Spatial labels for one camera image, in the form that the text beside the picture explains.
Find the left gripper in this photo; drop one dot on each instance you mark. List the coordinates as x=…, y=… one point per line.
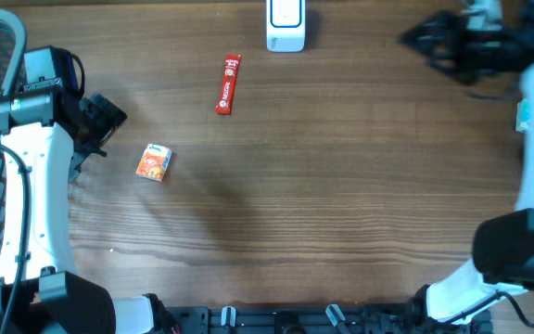
x=108, y=117

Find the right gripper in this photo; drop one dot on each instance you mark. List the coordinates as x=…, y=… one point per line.
x=449, y=28

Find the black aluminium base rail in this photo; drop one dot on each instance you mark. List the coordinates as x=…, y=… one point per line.
x=368, y=319

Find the red coffee stick sachet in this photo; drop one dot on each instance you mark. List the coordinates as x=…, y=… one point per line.
x=231, y=67

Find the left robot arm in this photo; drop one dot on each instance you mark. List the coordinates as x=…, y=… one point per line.
x=47, y=129

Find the white barcode scanner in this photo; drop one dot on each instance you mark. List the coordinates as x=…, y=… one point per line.
x=285, y=25

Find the orange juice carton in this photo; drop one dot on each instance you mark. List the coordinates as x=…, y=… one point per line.
x=154, y=162

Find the teal white small box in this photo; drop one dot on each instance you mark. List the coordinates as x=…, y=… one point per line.
x=522, y=116

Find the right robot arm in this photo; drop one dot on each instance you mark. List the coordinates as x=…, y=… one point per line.
x=501, y=266

